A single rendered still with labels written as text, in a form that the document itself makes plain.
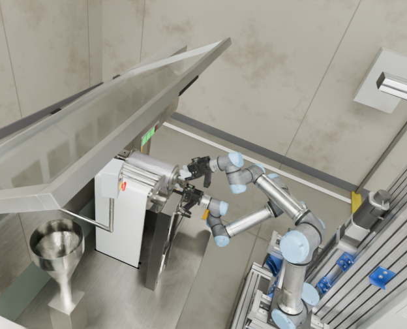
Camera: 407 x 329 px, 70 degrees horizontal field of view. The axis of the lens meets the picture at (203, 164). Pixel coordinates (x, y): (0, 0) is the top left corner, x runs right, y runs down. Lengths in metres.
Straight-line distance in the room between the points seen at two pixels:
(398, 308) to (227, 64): 3.11
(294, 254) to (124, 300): 0.80
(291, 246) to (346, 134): 2.90
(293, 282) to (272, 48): 2.89
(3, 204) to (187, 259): 1.24
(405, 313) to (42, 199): 1.65
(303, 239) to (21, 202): 1.01
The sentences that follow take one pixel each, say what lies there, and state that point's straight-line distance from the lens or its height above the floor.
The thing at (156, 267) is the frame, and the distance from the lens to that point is 1.39.
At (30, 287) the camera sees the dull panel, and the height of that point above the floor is 0.99.
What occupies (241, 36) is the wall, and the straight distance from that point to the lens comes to 3.83.
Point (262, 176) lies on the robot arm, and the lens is 1.45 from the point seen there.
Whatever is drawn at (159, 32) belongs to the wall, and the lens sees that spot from 4.27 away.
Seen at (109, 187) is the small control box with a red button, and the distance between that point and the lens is 0.90.
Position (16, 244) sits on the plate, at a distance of 1.25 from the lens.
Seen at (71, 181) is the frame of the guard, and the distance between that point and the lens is 0.49.
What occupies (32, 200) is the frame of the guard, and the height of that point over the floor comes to 1.93.
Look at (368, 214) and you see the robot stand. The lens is 1.54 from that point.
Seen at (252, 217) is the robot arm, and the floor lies 1.16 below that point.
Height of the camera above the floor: 2.29
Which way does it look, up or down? 38 degrees down
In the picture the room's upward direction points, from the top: 15 degrees clockwise
